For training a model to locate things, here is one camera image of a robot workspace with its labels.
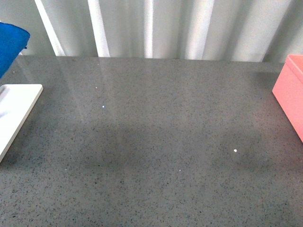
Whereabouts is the white corrugated curtain backdrop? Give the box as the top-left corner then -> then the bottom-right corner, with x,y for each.
0,0 -> 303,62

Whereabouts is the white rectangular tray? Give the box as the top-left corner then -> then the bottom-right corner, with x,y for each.
0,84 -> 43,160

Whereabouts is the blue microfiber cloth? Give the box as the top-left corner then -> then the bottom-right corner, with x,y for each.
0,22 -> 30,78

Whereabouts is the pink plastic box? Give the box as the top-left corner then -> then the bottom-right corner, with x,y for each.
272,54 -> 303,140

